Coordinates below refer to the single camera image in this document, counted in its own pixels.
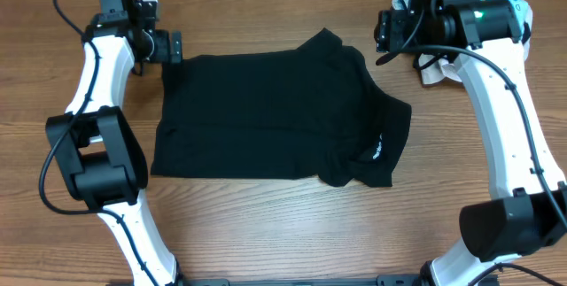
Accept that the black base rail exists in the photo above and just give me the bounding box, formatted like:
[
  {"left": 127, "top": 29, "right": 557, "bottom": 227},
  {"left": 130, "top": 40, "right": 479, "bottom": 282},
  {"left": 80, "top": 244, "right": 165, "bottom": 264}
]
[{"left": 183, "top": 274, "right": 431, "bottom": 286}]

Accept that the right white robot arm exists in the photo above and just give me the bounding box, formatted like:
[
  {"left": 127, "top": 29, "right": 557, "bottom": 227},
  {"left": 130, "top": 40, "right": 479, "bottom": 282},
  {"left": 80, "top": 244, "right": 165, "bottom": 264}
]
[{"left": 375, "top": 0, "right": 566, "bottom": 286}]

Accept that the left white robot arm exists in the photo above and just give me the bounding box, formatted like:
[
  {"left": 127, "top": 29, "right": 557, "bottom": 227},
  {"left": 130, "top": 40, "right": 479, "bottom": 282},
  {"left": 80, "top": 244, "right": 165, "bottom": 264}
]
[{"left": 38, "top": 0, "right": 183, "bottom": 285}]

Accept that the black t-shirt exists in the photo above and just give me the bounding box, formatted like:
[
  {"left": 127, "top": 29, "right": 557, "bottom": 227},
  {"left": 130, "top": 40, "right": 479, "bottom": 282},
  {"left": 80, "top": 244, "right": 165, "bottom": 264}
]
[{"left": 151, "top": 29, "right": 412, "bottom": 187}]

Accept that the beige folded garment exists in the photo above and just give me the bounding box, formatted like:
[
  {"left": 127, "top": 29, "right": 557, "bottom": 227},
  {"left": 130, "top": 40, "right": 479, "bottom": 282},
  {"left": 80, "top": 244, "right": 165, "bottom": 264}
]
[{"left": 416, "top": 54, "right": 462, "bottom": 86}]

